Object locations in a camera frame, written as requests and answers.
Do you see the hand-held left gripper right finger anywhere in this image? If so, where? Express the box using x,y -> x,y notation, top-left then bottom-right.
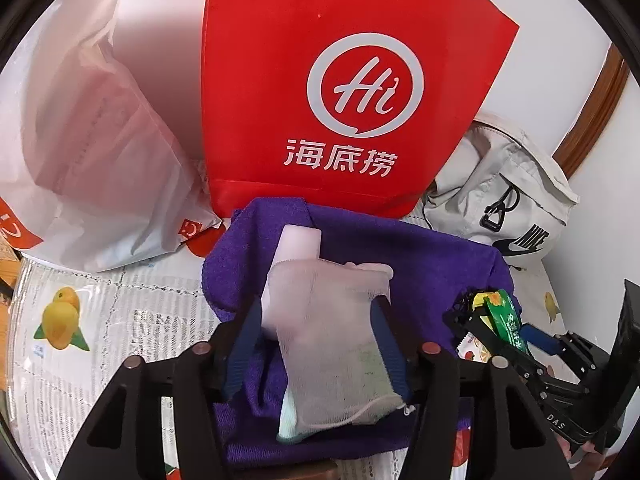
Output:
369,296 -> 573,480

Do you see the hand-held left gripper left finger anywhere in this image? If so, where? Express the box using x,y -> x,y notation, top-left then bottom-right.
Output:
57,297 -> 266,480

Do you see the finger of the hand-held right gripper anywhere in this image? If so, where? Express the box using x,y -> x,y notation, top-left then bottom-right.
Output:
520,324 -> 611,378
442,292 -> 551,396

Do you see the green snack packet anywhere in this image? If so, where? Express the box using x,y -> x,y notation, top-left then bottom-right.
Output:
457,288 -> 533,363

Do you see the white mesh pouch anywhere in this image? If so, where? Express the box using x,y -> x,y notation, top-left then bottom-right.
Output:
265,257 -> 416,445

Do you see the purple towel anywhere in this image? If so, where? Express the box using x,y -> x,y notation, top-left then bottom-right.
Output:
200,197 -> 523,467

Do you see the person's right hand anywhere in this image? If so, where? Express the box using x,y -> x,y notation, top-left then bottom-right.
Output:
562,437 -> 608,480

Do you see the fruit print tablecloth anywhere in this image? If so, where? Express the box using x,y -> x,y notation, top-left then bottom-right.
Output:
10,160 -> 640,480

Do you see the light grey backpack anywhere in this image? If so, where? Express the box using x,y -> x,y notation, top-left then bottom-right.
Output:
422,120 -> 580,261

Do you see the white plastic bag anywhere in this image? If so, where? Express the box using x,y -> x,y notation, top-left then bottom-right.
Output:
0,5 -> 226,273

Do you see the red paper bag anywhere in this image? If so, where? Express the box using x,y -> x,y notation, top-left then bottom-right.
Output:
200,0 -> 521,221

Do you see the brown wooden frame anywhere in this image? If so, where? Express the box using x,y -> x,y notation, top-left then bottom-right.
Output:
552,42 -> 631,176

